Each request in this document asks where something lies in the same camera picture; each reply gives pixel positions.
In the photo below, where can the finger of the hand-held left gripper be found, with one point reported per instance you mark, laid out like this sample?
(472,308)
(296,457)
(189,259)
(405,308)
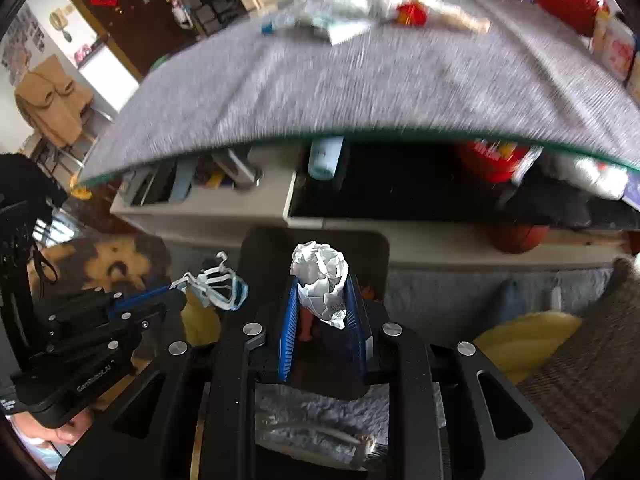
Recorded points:
(145,300)
(162,315)

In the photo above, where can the white cylindrical cup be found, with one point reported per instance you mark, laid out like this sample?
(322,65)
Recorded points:
(325,157)

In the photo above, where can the brown wooden door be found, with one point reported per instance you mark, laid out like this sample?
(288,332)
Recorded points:
(150,15)

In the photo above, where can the brown woven cushion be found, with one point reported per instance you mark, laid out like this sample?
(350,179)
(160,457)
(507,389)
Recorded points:
(590,360)

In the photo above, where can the white bottle pink label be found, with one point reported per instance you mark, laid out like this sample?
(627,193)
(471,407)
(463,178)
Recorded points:
(620,50)

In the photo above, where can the white paper ball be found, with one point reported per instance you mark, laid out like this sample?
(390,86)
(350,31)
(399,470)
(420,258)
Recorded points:
(320,270)

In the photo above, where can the orange basketball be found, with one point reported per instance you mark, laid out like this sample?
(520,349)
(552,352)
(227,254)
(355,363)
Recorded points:
(517,239)

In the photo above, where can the beige wall intercom phone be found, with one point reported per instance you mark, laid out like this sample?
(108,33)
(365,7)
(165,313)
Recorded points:
(61,22)

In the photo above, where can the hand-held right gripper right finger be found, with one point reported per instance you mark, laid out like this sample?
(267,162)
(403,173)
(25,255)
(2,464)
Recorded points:
(356,320)

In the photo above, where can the wall photo collage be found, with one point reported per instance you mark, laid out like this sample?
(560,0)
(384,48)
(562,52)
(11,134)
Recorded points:
(20,40)

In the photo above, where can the beige hanging coat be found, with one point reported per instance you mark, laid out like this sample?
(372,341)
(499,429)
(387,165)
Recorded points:
(52,100)

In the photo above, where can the grey woven table mat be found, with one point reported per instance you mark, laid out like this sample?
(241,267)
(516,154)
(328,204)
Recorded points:
(325,90)

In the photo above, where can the yellow cushion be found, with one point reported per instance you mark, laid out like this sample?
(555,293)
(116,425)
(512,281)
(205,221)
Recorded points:
(525,345)

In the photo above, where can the black bin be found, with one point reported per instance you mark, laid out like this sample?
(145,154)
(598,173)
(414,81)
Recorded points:
(270,255)

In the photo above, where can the white board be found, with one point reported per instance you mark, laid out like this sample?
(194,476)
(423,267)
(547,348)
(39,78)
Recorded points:
(107,75)

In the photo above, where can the pink and white toy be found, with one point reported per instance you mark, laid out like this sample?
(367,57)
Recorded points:
(181,10)

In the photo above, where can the beige stick wrapper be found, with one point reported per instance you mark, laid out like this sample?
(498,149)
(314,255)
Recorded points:
(462,21)

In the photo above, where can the dark cloth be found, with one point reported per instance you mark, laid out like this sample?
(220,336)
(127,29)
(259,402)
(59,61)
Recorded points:
(22,185)

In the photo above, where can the red snack bag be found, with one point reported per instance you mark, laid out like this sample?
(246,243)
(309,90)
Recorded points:
(492,160)

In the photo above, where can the silver foil wrapper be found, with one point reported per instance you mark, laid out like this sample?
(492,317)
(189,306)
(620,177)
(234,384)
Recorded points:
(345,27)

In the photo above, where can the yellow capped white bottle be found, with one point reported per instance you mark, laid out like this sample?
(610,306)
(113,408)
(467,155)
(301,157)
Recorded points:
(601,30)

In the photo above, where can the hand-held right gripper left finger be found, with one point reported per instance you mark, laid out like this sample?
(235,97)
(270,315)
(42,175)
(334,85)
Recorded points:
(287,320)

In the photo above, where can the clear plastic bottle blue cap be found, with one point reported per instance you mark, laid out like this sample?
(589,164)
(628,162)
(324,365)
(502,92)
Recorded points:
(282,24)

